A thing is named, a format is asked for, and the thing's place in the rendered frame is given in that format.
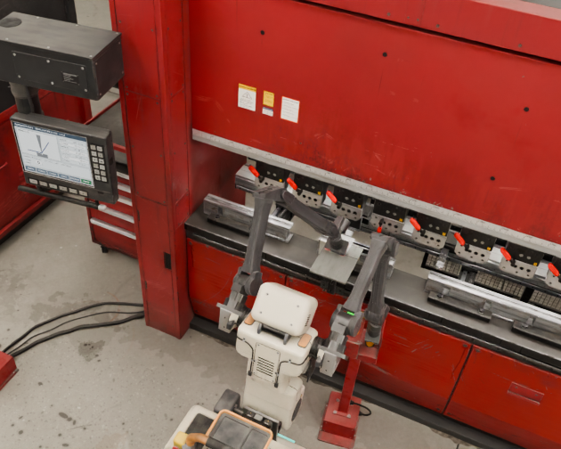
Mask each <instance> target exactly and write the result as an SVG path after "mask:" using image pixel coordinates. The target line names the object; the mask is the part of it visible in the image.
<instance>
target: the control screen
mask: <svg viewBox="0 0 561 449"><path fill-rule="evenodd" d="M13 124H14V128H15V132H16V135H17V139H18V143H19V146H20V153H21V156H22V160H23V164H24V167H25V170H28V171H31V172H36V173H39V174H43V175H47V176H53V177H58V178H61V179H65V180H69V181H72V182H77V183H81V184H87V185H91V186H94V185H93V179H92V174H91V168H90V163H89V157H88V151H87V146H86V140H85V138H83V137H79V136H74V135H67V134H64V133H59V132H55V131H52V130H47V129H43V128H39V127H32V126H28V125H24V124H20V123H16V122H13ZM36 160H39V161H42V165H39V164H36Z"/></svg>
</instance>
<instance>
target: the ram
mask: <svg viewBox="0 0 561 449"><path fill-rule="evenodd" d="M189 28H190V57H191V116H192V129H196V130H199V131H201V132H204V133H207V134H210V135H215V136H218V137H221V138H223V139H226V140H229V141H233V142H236V143H240V144H243V145H246V146H249V147H252V148H255V149H258V150H260V151H265V152H269V153H271V154H274V155H277V156H280V157H283V158H286V159H291V160H294V161H296V162H299V163H302V164H306V165H308V166H311V167H316V168H318V169H322V170H325V171H328V172H330V173H333V174H336V175H339V176H344V177H347V178H350V179H353V180H355V181H359V182H362V183H365V184H369V185H372V186H375V187H378V188H381V189H384V190H387V191H390V192H395V193H398V194H401V195H403V196H406V197H409V198H412V199H415V200H420V201H423V202H425V203H428V204H432V205H435V206H437V207H440V208H445V209H449V210H451V211H454V212H457V213H460V214H462V215H465V216H471V217H473V218H476V219H479V220H482V221H485V222H488V223H491V224H494V225H498V226H501V227H505V228H508V229H510V230H513V231H516V232H519V233H524V234H527V235H530V236H532V237H535V238H538V239H542V240H545V241H549V242H552V243H555V244H558V245H561V61H555V60H551V59H547V58H543V57H540V56H536V55H532V54H528V53H521V52H518V51H514V50H510V49H507V48H502V47H498V46H495V45H488V44H485V43H481V42H476V41H473V40H469V39H465V38H462V37H455V36H451V35H447V34H444V33H440V32H436V31H433V30H428V29H422V28H418V27H414V26H413V25H407V24H402V23H399V22H395V21H391V20H385V19H381V18H377V17H373V16H369V15H366V14H362V13H358V12H351V11H348V10H344V9H340V8H337V7H333V6H328V5H325V4H318V3H315V2H311V1H307V0H189ZM239 84H242V85H245V86H251V87H254V88H256V109H255V110H249V109H246V108H242V107H240V106H239ZM264 91H266V92H270V93H273V94H274V98H273V107H271V106H268V105H265V104H263V102H264ZM282 96H285V97H288V98H291V99H294V100H298V101H300V104H299V113H298V122H297V123H295V122H291V121H288V120H286V119H282V118H281V98H282ZM263 107H265V108H268V109H272V110H273V112H272V116H270V115H266V114H263ZM192 139H194V140H197V141H200V142H203V143H207V144H210V145H213V146H215V147H219V148H222V149H225V150H227V151H232V152H235V153H238V154H240V155H244V156H247V157H250V158H252V159H257V160H260V161H263V162H265V163H268V164H272V165H274V166H277V167H282V168H285V169H287V170H290V171H293V172H297V173H299V174H302V175H305V176H310V177H312V178H315V179H318V180H321V181H324V182H327V183H330V184H334V185H337V186H340V187H343V188H346V189H349V190H352V191H355V192H359V193H362V194H365V195H368V196H371V197H373V198H377V199H380V200H384V201H387V202H390V203H393V204H395V205H398V206H402V207H405V208H409V209H412V210H415V211H418V212H420V213H423V214H426V215H430V216H434V217H437V218H440V219H442V220H445V221H448V222H451V223H454V224H457V225H462V226H465V227H467V228H470V229H473V230H476V231H478V232H482V233H487V234H490V235H492V236H495V237H498V238H501V239H503V240H507V241H512V242H514V243H517V244H520V245H523V246H526V247H528V248H531V249H537V250H539V251H542V252H545V253H548V254H550V255H553V256H556V257H561V252H560V251H557V250H554V249H549V248H546V247H543V246H541V245H538V244H535V243H532V242H529V241H524V240H521V239H518V238H516V237H513V236H509V235H506V234H504V233H499V232H496V231H494V230H491V229H487V228H484V227H482V226H479V225H476V224H471V223H469V222H465V221H462V220H459V219H457V218H454V217H451V216H446V215H443V214H440V213H437V212H434V211H432V210H429V209H426V208H421V207H418V206H415V205H412V204H410V203H407V202H404V201H401V200H396V199H393V198H390V197H387V196H385V195H382V194H378V193H375V192H371V191H368V190H365V189H363V188H360V187H356V186H353V185H350V184H346V183H343V182H340V181H338V180H334V179H331V178H328V177H326V176H321V175H318V174H315V173H312V172H309V171H306V170H303V169H301V168H298V167H293V166H290V165H287V164H284V163H281V162H279V161H276V160H273V159H268V158H265V157H262V156H259V155H256V154H254V153H251V152H247V151H243V150H240V149H237V148H234V147H231V146H229V145H225V144H222V143H218V142H215V141H212V140H209V139H207V138H203V137H200V136H197V135H192Z"/></svg>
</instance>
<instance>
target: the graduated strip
mask: <svg viewBox="0 0 561 449"><path fill-rule="evenodd" d="M192 134H193V135H197V136H200V137H203V138H207V139H209V140H212V141H215V142H218V143H222V144H225V145H229V146H231V147H234V148H237V149H240V150H243V151H247V152H251V153H254V154H256V155H259V156H262V157H265V158H268V159H273V160H276V161H279V162H281V163H284V164H287V165H290V166H293V167H298V168H301V169H303V170H306V171H309V172H312V173H315V174H318V175H321V176H326V177H328V178H331V179H334V180H338V181H340V182H343V183H346V184H350V185H353V186H356V187H360V188H363V189H365V190H368V191H371V192H375V193H378V194H382V195H385V196H387V197H390V198H393V199H396V200H401V201H404V202H407V203H410V204H412V205H415V206H418V207H421V208H426V209H429V210H432V211H434V212H437V213H440V214H443V215H446V216H451V217H454V218H457V219H459V220H462V221H465V222H469V223H471V224H474V225H479V226H482V227H484V228H487V229H491V230H494V231H496V232H499V233H504V234H506V235H509V236H513V237H516V238H518V239H521V240H524V241H529V242H532V243H535V244H538V245H541V246H543V247H546V248H549V249H554V250H557V251H560V252H561V245H558V244H555V243H552V242H549V241H545V240H542V239H538V238H535V237H532V236H530V235H527V234H524V233H519V232H516V231H513V230H510V229H508V228H505V227H501V226H498V225H495V224H491V223H488V222H485V221H482V220H479V219H476V218H473V217H471V216H465V215H462V214H460V213H457V212H454V211H451V210H449V209H445V208H440V207H437V206H435V205H432V204H428V203H425V202H423V201H420V200H415V199H412V198H409V197H406V196H403V195H401V194H398V193H395V192H390V191H387V190H384V189H381V188H378V187H375V186H372V185H369V184H365V183H362V182H359V181H355V180H353V179H350V178H347V177H344V176H339V175H336V174H333V173H330V172H328V171H325V170H322V169H318V168H316V167H311V166H308V165H306V164H302V163H299V162H296V161H294V160H291V159H286V158H283V157H280V156H277V155H274V154H271V153H269V152H265V151H260V150H258V149H255V148H252V147H249V146H246V145H243V144H240V143H236V142H233V141H229V140H226V139H223V138H221V137H218V136H215V135H210V134H207V133H204V132H201V131H199V130H196V129H192Z"/></svg>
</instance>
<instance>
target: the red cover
mask: <svg viewBox="0 0 561 449"><path fill-rule="evenodd" d="M307 1H311V2H315V3H318V4H325V5H328V6H333V7H337V8H340V9H344V10H348V11H351V12H358V13H362V14H366V15H369V16H373V17H377V18H381V19H385V20H391V21H395V22H399V23H402V24H407V25H413V26H414V27H418V28H422V29H428V30H433V31H436V32H440V33H444V34H447V35H451V36H455V37H462V38H465V39H469V40H473V41H476V42H481V43H485V44H488V45H495V46H498V47H502V48H507V49H510V50H514V51H518V52H521V53H528V54H532V55H536V56H540V57H543V58H547V59H551V60H555V61H561V9H557V8H553V7H548V6H545V5H540V4H533V3H528V2H525V1H520V0H307Z"/></svg>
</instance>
